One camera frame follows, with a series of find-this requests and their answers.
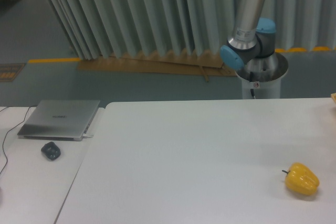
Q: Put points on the silver closed laptop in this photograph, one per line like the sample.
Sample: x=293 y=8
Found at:
x=60 y=120

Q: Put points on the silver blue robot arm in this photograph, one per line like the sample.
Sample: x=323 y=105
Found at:
x=250 y=48

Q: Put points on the pale green folding curtain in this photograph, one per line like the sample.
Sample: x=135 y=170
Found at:
x=117 y=27

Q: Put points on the yellow bell pepper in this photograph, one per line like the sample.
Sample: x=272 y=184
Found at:
x=300 y=179

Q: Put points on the wooden tray corner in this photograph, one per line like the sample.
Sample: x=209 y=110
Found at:
x=333 y=97

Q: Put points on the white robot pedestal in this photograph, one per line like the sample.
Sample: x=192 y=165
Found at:
x=260 y=86

